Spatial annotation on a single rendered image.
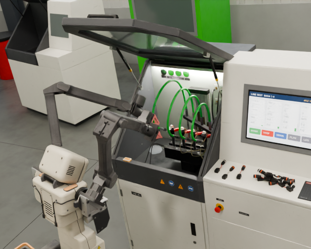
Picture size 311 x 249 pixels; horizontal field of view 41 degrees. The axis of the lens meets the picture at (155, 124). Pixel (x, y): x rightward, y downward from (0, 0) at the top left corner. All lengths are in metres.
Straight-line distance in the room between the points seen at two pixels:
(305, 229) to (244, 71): 0.91
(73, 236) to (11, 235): 1.76
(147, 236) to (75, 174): 1.11
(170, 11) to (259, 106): 3.05
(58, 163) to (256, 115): 1.12
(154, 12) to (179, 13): 0.36
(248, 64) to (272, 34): 4.02
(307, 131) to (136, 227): 1.43
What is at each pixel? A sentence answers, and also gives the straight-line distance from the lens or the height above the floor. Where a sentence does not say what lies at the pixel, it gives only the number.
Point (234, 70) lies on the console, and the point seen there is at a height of 1.51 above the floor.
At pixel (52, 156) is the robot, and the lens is 2.14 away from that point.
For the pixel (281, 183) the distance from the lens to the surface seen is 2.34.
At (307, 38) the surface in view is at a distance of 6.31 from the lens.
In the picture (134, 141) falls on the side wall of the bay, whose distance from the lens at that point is 2.92.
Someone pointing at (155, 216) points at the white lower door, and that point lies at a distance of 2.87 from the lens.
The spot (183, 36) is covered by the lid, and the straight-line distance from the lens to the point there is 1.99.
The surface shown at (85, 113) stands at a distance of 5.56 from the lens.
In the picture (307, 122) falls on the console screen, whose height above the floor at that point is 1.28.
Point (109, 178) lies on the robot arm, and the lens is 2.04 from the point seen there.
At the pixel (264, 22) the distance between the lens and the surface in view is 6.38.
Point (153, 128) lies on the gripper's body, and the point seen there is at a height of 1.31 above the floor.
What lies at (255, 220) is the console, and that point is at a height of 0.78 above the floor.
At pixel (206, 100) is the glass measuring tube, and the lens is 2.79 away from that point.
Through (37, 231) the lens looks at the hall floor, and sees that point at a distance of 3.95.
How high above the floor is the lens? 2.38
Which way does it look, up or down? 27 degrees down
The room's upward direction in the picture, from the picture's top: 9 degrees counter-clockwise
